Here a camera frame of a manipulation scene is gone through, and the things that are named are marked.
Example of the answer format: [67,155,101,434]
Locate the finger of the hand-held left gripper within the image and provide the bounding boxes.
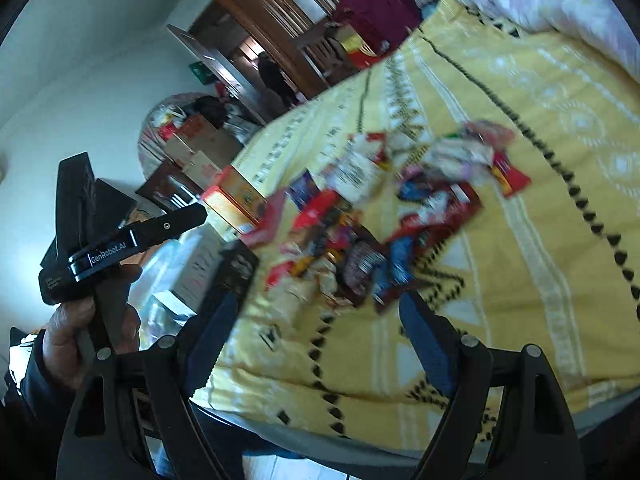
[122,204,208,253]

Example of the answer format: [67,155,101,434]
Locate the red flat box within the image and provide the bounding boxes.
[245,190,288,248]

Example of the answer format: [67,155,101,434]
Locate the yellow patterned blanket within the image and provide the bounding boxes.
[190,0,640,453]

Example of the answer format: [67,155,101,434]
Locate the green sign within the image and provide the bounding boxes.
[189,61,217,85]

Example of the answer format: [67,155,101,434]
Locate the person's left hand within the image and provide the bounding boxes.
[42,262,143,388]

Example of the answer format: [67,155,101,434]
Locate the pile of snack packets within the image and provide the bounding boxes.
[265,120,532,313]

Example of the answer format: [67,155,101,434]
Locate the red yellow gift bag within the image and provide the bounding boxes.
[340,30,396,71]

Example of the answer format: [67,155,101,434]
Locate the black printed box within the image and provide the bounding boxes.
[217,239,261,306]

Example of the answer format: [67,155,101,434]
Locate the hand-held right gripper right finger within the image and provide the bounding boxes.
[398,291,586,480]

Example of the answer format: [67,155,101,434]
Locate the orange upright carton box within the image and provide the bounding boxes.
[202,165,271,233]

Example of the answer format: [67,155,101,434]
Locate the dark wooden chair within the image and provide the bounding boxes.
[135,162,201,211]

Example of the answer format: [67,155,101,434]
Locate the clear plastic covered pile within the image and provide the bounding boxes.
[137,92,201,171]

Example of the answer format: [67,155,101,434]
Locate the clear plastic bag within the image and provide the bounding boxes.
[127,237,201,341]

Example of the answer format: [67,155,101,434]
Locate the maroon garment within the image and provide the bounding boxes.
[334,0,423,48]

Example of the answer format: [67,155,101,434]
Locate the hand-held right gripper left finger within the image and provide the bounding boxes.
[56,287,246,480]

